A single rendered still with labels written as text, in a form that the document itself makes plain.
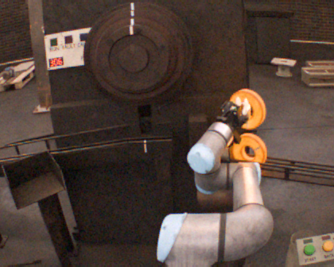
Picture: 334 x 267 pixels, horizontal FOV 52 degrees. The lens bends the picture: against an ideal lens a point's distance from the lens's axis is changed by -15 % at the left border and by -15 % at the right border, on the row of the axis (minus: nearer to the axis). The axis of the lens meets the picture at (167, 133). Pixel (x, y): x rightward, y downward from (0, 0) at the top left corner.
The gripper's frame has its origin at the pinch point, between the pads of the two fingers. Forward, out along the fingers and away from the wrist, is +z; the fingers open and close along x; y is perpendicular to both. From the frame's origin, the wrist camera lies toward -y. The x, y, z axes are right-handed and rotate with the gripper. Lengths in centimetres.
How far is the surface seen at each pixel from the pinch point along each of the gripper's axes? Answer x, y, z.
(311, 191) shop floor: -9, -114, 62
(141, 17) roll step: 40, 38, -1
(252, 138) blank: -1.8, -14.3, -3.0
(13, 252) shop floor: 119, -67, -94
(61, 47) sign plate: 83, 31, -15
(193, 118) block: 28.6, -12.4, -0.2
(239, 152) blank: 4.3, -21.8, -5.3
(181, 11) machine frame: 37, 31, 22
